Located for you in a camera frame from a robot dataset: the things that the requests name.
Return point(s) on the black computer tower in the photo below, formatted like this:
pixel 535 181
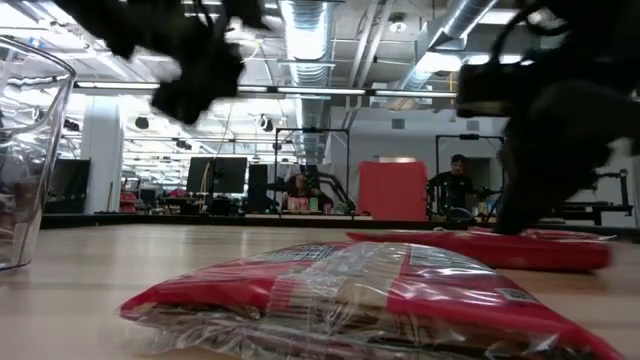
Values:
pixel 257 187

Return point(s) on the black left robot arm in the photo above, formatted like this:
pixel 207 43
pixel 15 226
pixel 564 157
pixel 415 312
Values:
pixel 125 25

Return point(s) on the black rig frame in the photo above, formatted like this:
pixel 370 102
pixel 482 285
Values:
pixel 470 136
pixel 310 130

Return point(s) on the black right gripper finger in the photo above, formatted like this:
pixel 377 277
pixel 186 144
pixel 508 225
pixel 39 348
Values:
pixel 530 190
pixel 577 170

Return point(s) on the black computer monitor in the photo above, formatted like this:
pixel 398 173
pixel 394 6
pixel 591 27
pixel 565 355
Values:
pixel 217 175

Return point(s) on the red cloth panel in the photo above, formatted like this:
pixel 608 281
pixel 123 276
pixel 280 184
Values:
pixel 392 190

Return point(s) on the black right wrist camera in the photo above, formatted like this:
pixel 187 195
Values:
pixel 487 92

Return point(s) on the clear plastic container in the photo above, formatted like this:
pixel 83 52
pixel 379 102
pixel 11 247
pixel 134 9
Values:
pixel 30 200

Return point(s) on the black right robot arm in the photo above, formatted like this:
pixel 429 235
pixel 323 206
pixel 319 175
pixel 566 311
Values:
pixel 600 30

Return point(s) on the person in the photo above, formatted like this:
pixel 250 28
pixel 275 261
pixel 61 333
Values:
pixel 452 190
pixel 300 185

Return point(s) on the silver ventilation duct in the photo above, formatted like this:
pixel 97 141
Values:
pixel 305 40
pixel 450 30

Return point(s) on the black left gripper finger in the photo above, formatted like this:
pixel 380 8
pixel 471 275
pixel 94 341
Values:
pixel 185 105

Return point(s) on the long ceiling light bar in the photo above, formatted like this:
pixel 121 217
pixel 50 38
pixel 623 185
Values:
pixel 320 90

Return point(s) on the red popcorn bag clear wrap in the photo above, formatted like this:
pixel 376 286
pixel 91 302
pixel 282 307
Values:
pixel 450 252
pixel 575 234
pixel 400 300

